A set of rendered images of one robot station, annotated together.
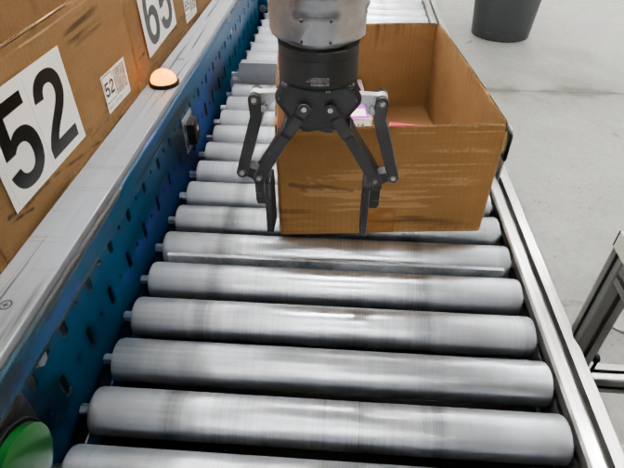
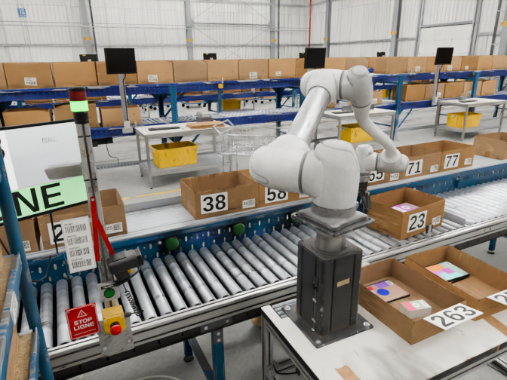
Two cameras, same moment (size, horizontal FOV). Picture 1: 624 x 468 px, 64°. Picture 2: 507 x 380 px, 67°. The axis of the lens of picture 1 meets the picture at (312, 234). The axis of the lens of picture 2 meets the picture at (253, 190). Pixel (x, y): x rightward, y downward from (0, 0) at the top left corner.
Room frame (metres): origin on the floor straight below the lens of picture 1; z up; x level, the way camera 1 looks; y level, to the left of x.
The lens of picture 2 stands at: (-1.15, -1.54, 1.74)
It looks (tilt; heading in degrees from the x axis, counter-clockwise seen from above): 19 degrees down; 60
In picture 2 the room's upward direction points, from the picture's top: 1 degrees counter-clockwise
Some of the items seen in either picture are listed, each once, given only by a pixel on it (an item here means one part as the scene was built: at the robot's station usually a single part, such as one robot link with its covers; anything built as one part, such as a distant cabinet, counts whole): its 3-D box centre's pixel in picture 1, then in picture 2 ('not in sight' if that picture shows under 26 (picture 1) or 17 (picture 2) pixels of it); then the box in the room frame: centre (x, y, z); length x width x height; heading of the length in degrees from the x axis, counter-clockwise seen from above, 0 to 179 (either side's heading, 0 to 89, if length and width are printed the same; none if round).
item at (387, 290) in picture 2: not in sight; (382, 292); (0.05, -0.56, 0.76); 0.19 x 0.14 x 0.02; 174
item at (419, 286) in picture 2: not in sight; (400, 295); (0.06, -0.66, 0.80); 0.38 x 0.28 x 0.10; 86
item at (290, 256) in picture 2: not in sight; (285, 253); (-0.06, 0.01, 0.72); 0.52 x 0.05 x 0.05; 86
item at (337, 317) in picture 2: not in sight; (327, 282); (-0.26, -0.56, 0.91); 0.26 x 0.26 x 0.33; 85
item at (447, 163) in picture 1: (369, 115); (403, 211); (0.74, -0.09, 0.83); 0.39 x 0.29 x 0.17; 2
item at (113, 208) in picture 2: not in sight; (83, 216); (-0.99, 0.53, 0.97); 0.39 x 0.29 x 0.17; 176
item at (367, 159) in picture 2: not in sight; (365, 157); (0.47, -0.02, 1.19); 0.13 x 0.11 x 0.16; 127
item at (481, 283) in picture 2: not in sight; (459, 278); (0.38, -0.70, 0.80); 0.38 x 0.28 x 0.10; 84
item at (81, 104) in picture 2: not in sight; (78, 100); (-1.00, -0.20, 1.62); 0.05 x 0.05 x 0.06
